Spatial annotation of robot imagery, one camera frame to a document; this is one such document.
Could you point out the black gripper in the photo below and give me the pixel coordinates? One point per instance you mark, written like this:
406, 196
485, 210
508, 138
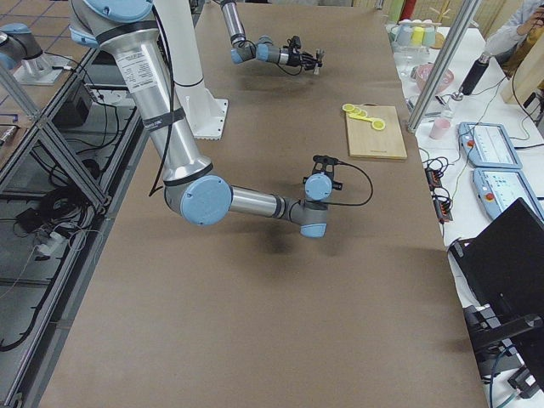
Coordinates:
298, 58
337, 185

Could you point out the steel jigger measuring cup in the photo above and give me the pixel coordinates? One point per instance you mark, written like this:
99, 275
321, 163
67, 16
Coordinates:
318, 60

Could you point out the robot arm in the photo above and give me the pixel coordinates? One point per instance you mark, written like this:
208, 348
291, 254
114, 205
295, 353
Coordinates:
264, 49
130, 31

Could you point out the grey plastic cup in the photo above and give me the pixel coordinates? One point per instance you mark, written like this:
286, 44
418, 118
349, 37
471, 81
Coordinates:
403, 35

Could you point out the yellow plastic cup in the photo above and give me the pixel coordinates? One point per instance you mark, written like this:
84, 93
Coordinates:
417, 36

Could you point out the pink plastic cup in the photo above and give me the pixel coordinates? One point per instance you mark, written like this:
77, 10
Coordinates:
440, 128

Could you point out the wooden cutting board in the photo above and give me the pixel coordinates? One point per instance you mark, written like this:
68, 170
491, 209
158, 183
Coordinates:
365, 142

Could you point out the yellow plastic knife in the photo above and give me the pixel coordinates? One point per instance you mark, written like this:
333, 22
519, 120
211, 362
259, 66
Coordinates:
365, 119

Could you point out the lemon slice on knife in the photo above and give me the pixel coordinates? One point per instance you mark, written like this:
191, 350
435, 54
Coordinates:
378, 125

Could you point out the upper teach pendant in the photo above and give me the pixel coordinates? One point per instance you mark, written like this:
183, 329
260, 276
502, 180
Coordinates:
488, 145

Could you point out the teach pendant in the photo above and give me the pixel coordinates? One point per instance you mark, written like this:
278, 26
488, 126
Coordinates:
498, 188
488, 145

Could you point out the lower teach pendant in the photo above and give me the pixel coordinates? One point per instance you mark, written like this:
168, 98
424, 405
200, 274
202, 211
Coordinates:
498, 188

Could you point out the black bottle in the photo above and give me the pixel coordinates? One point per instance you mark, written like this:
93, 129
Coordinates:
475, 73

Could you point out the black laptop monitor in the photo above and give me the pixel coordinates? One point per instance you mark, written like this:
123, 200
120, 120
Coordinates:
503, 265

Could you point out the person in background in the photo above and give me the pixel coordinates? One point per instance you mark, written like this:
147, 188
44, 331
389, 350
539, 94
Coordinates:
510, 44

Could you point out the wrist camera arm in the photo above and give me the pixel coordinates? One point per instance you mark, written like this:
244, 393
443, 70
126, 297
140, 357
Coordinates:
324, 163
294, 44

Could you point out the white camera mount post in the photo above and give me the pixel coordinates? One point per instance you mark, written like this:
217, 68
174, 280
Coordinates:
206, 115

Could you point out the aluminium frame post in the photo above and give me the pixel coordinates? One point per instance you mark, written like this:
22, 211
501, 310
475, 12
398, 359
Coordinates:
442, 62

